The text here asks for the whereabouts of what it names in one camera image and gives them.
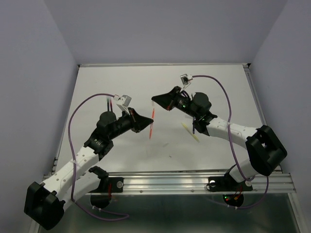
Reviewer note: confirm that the aluminium mounting rail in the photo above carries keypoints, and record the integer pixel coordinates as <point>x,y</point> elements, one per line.
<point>175,183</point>

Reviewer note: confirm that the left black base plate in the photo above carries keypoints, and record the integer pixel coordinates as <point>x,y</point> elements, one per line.
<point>109,185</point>

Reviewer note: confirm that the purple pen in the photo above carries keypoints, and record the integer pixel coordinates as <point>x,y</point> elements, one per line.
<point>193,126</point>

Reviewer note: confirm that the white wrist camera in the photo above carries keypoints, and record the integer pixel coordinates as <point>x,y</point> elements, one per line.
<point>186,80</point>
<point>123,102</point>

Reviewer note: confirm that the yellow pen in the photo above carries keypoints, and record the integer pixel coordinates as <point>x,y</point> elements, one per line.
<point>190,132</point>

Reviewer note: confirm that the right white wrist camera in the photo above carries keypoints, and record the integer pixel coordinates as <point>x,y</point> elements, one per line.
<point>186,80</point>

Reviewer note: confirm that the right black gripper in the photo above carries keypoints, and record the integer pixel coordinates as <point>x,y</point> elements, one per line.
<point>168,100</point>

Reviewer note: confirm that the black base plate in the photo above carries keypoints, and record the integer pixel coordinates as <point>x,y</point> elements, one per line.
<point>226,184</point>
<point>109,185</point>

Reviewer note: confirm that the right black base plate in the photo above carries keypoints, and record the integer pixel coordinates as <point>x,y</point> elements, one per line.
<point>226,184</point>

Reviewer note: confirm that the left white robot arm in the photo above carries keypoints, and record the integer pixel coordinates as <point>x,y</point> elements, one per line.
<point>45,202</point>

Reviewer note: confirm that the red pen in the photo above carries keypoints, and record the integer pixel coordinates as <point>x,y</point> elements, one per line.
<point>111,105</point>

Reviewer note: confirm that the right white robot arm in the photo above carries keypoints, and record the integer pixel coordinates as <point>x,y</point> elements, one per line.
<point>265,150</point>

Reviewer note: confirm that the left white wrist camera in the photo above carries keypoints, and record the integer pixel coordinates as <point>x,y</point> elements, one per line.
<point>123,102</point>

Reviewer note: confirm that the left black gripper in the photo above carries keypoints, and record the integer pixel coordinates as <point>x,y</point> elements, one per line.
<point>138,122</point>

